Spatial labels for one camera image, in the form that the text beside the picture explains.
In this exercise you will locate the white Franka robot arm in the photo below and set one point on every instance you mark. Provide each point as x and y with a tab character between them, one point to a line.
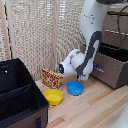
91	23

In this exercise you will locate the brown fabric drawer cabinet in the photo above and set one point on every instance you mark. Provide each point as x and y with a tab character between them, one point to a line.
115	30

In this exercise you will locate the wooden post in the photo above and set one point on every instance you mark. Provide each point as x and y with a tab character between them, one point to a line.
2	31

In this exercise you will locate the bamboo blind screen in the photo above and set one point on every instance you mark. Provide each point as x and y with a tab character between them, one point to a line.
33	31

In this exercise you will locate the yellow plastic bowl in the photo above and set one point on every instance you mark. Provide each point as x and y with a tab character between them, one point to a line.
53	96

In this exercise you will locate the red yellow snack box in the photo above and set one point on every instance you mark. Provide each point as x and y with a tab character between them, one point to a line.
51	78

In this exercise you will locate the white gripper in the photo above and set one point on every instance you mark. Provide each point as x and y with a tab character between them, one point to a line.
94	66

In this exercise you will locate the blue plastic bowl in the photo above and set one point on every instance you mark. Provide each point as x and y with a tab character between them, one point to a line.
75	88

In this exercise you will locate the black fabric storage box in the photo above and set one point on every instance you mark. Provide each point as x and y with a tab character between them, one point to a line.
16	100

